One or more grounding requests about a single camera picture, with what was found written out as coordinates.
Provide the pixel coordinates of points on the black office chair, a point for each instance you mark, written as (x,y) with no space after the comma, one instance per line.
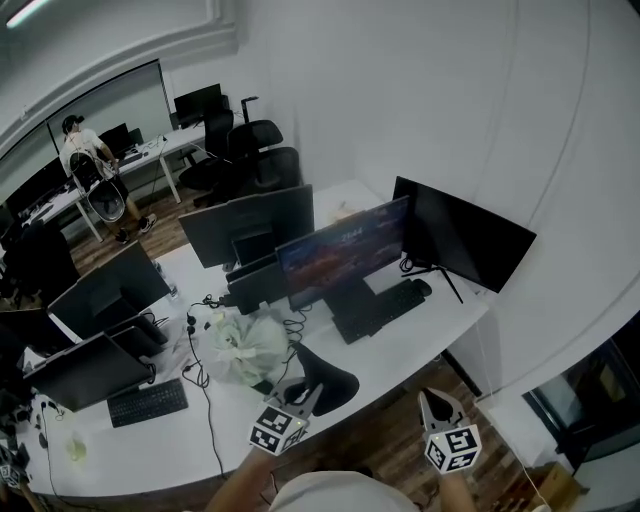
(280,167)
(40,260)
(215,145)
(252,142)

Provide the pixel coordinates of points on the person's light shirt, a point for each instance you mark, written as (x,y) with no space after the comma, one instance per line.
(340,492)

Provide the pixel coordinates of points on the black monitor with tripod stand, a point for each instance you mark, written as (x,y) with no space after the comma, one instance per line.
(460,235)

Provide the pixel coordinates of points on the grey-backed wide monitor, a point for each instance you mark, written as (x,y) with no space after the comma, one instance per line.
(245,220)

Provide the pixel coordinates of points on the black mouse pad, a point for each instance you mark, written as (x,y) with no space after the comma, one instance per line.
(330,377)

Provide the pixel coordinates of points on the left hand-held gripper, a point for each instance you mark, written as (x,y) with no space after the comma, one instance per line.
(277,430)

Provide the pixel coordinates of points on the white office desk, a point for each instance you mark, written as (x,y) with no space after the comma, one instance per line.
(165,145)

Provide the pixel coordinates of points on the person's right forearm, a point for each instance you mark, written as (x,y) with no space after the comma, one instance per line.
(457,492)

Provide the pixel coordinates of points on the black keyboard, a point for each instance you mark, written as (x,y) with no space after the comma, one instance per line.
(385,307)
(147,402)

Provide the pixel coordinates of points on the crumpled clear plastic wrapper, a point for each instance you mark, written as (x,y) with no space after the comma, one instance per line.
(76,446)

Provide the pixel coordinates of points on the person's left forearm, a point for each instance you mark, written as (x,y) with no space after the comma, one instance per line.
(240,480)

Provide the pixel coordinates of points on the white plastic bag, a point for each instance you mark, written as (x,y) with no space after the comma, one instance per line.
(247,345)

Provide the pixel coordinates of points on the black cabinet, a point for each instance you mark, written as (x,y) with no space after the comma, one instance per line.
(590,400)

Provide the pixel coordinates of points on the cardboard box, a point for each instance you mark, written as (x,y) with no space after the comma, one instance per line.
(555,487)

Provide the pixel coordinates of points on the lit computer monitor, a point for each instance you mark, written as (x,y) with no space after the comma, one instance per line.
(340,252)

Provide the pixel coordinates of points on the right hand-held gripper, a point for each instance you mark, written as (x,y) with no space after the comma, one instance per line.
(452,446)

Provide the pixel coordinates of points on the ceiling light tube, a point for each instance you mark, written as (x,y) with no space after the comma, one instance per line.
(25,12)

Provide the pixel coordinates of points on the small dark monitor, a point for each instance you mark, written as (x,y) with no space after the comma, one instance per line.
(252,287)

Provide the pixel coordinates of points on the white-framed mesh chair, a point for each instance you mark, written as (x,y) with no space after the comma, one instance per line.
(102,195)

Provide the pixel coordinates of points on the black computer mouse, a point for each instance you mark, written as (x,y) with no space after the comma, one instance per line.
(422,287)

